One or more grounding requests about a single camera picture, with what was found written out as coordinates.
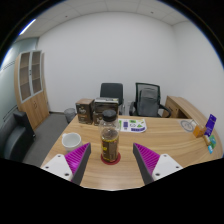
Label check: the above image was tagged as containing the purple upright package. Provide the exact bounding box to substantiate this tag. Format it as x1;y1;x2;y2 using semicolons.
204;113;218;137

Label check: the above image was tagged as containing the white mug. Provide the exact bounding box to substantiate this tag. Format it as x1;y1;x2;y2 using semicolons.
61;132;83;154

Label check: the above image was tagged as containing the dark brown flat carton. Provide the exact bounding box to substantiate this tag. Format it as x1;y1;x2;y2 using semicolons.
93;96;120;114

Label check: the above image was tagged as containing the flat round red coaster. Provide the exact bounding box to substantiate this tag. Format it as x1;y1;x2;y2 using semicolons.
100;152;122;166

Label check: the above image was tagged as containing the clear bottle with brown label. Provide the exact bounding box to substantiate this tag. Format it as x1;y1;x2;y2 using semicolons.
99;109;121;164

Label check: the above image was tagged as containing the black leather sofa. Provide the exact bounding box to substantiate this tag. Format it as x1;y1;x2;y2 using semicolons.
0;110;36;163

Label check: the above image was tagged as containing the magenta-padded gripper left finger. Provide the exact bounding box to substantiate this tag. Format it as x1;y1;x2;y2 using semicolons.
41;142;92;186

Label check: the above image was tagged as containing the white printed leaflet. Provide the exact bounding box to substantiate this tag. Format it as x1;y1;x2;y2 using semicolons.
118;118;148;134

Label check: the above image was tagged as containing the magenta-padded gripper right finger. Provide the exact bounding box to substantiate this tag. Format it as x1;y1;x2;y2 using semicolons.
132;142;184;186

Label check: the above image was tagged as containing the grey mesh office chair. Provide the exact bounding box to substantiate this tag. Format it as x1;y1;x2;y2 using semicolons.
129;82;172;118

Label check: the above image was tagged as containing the black office chair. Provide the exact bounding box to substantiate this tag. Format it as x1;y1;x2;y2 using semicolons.
99;82;125;107

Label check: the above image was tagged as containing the tall brown carton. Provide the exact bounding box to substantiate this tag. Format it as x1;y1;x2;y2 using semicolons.
75;98;95;125

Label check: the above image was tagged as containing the long ceiling light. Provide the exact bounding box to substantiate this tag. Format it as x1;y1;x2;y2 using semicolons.
18;18;38;37

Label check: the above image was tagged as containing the wooden side desk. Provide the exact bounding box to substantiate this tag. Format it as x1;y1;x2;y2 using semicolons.
162;95;208;125

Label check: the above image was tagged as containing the wooden glass-door cabinet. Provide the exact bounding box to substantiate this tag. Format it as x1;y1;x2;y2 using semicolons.
13;49;50;131

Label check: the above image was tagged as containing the green flat box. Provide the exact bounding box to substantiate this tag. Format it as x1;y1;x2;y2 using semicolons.
208;134;218;149

